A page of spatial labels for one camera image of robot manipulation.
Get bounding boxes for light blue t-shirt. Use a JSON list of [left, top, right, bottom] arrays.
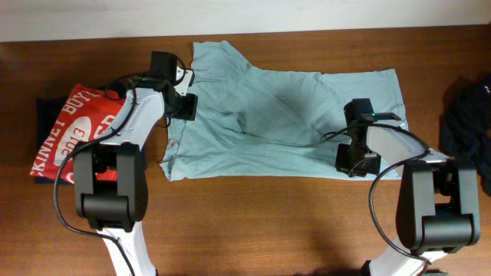
[[160, 41, 406, 181]]

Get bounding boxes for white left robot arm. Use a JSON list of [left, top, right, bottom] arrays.
[[73, 87, 198, 275]]

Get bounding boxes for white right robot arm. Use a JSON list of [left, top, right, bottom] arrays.
[[335, 120, 481, 276]]

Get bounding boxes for black crumpled clothes pile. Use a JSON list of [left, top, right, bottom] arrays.
[[440, 75, 490, 195]]

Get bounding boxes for red folded soccer t-shirt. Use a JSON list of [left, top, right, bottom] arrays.
[[29, 83, 127, 185]]

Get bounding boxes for dark navy folded garment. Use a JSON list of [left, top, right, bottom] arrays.
[[33, 80, 149, 186]]

